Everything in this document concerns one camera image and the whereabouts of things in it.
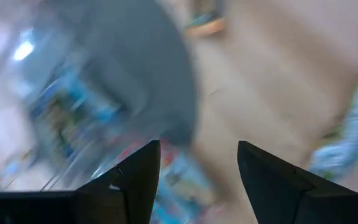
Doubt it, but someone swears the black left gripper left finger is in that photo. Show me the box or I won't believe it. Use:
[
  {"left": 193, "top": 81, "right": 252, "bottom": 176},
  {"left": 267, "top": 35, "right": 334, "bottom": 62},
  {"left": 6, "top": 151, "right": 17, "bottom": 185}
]
[{"left": 74, "top": 139, "right": 162, "bottom": 224}]

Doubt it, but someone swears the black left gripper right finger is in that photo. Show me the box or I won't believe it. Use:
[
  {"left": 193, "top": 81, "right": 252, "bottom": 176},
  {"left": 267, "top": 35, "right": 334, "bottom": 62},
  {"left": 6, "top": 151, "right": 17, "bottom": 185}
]
[{"left": 236, "top": 140, "right": 357, "bottom": 224}]

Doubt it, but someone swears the chocolate chip granola bar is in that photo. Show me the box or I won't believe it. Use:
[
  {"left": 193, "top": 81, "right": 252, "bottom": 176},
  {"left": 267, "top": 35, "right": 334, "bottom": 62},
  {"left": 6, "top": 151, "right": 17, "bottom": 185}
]
[
  {"left": 154, "top": 139, "right": 217, "bottom": 224},
  {"left": 26, "top": 68, "right": 130, "bottom": 166}
]

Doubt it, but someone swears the peanut butter granola bar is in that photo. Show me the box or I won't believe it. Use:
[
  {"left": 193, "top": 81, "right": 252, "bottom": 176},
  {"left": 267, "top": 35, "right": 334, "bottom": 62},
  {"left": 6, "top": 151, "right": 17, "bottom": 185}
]
[
  {"left": 183, "top": 0, "right": 228, "bottom": 38},
  {"left": 308, "top": 77, "right": 358, "bottom": 183}
]

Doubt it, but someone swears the round grey woven mat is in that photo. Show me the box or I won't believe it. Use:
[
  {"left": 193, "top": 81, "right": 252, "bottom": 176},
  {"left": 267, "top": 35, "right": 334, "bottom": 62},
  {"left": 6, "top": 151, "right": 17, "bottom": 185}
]
[{"left": 34, "top": 0, "right": 198, "bottom": 149}]

